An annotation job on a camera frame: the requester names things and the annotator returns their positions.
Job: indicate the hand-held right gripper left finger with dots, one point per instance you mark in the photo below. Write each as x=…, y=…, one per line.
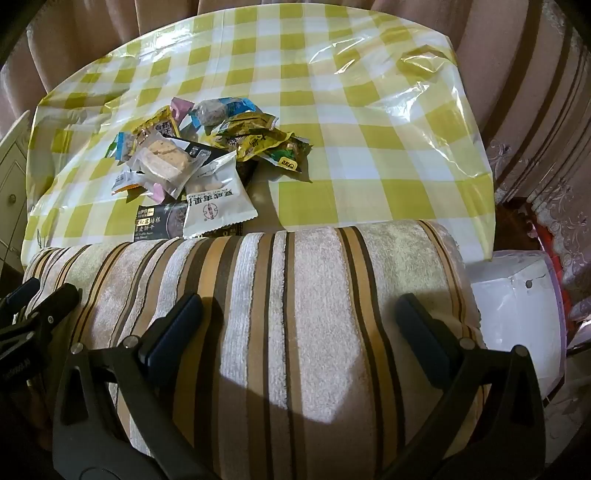
x=171, y=330

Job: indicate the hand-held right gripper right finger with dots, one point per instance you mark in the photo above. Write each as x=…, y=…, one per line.
x=427, y=344

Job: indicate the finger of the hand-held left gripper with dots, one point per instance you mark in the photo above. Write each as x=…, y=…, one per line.
x=51, y=309
x=21, y=295

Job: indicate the black biscuit packet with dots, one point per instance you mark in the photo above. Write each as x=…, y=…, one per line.
x=157, y=224

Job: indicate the white snack packet red seal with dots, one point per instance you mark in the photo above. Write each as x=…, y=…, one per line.
x=217, y=207

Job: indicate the plain pink snack packet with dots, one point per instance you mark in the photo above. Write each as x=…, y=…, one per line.
x=157, y=191

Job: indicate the white orange snack packet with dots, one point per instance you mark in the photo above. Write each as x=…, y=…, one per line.
x=127, y=182

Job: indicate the clear biscuit packet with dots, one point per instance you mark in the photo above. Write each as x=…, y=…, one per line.
x=159, y=159

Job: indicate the small blue snack packet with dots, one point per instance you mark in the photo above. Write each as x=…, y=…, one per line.
x=122, y=145

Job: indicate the dark snack packet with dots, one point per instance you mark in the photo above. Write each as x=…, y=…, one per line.
x=201, y=148

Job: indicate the olive yellow snack packet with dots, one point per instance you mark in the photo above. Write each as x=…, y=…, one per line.
x=251, y=121
x=251, y=144

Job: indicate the green snack packet yellow label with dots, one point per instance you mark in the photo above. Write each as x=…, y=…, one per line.
x=288, y=157

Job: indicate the pink cartoon snack packet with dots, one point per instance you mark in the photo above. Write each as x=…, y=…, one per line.
x=181, y=108

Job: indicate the large blue peanut packet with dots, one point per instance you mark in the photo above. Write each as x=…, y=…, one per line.
x=217, y=110

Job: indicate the white plastic bin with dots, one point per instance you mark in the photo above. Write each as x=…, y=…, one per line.
x=508, y=314

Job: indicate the white cabinet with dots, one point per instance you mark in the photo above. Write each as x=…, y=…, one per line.
x=11, y=184

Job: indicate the striped beige brown towel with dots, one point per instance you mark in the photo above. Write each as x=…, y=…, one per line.
x=300, y=323

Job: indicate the red plastic object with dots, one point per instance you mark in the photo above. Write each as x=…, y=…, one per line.
x=551, y=254

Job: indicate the yellow white checked tablecloth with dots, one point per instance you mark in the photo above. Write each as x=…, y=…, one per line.
x=346, y=138

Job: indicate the striped lace curtain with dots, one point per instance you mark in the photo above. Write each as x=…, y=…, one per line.
x=531, y=115

